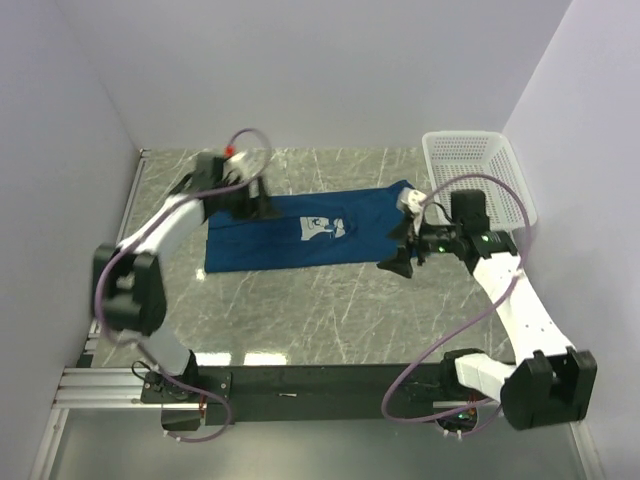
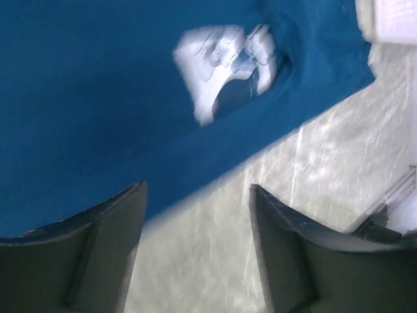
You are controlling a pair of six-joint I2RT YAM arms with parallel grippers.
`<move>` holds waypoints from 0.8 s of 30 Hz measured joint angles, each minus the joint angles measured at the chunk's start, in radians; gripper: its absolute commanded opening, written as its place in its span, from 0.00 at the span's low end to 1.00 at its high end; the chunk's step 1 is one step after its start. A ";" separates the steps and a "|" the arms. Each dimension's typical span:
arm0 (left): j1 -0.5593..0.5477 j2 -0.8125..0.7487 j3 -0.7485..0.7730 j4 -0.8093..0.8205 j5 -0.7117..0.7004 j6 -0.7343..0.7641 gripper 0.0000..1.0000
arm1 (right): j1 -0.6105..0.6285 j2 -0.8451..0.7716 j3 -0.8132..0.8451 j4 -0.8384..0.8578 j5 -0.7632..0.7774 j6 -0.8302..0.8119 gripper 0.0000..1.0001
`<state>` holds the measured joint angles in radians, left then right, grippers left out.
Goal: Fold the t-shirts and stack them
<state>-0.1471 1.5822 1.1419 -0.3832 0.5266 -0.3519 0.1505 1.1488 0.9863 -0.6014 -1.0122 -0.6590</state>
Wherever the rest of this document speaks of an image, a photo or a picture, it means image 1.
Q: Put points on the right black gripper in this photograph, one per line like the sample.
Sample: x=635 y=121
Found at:
x=401 y=264

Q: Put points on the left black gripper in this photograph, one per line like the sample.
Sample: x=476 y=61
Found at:
x=255 y=209

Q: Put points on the blue printed t shirt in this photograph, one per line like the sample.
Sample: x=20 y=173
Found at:
x=316 y=229

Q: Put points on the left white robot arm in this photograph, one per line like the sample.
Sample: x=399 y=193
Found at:
x=129 y=299

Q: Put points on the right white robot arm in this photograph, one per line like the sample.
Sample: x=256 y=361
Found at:
x=550 y=381

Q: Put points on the white plastic laundry basket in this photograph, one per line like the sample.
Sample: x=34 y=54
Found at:
x=481 y=160

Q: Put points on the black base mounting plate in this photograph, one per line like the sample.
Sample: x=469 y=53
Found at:
x=330 y=392

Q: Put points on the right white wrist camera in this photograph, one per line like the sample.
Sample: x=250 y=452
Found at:
x=412 y=203

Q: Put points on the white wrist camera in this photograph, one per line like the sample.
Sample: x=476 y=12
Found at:
x=412 y=203
x=240 y=165

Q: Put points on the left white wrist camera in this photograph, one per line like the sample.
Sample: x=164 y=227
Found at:
x=240 y=165

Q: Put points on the aluminium frame rail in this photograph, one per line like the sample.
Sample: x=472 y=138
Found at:
x=82 y=387

